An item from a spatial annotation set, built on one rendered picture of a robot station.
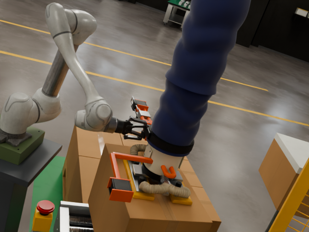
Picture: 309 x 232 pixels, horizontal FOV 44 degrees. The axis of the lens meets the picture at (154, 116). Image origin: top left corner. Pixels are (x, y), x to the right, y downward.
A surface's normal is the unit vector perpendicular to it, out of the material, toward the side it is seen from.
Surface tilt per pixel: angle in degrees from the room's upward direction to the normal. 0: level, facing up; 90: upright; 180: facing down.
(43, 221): 90
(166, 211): 0
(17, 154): 90
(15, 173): 0
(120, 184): 0
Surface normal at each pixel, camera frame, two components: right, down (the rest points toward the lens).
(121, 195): 0.22, 0.43
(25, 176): 0.30, -0.88
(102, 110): 0.42, -0.04
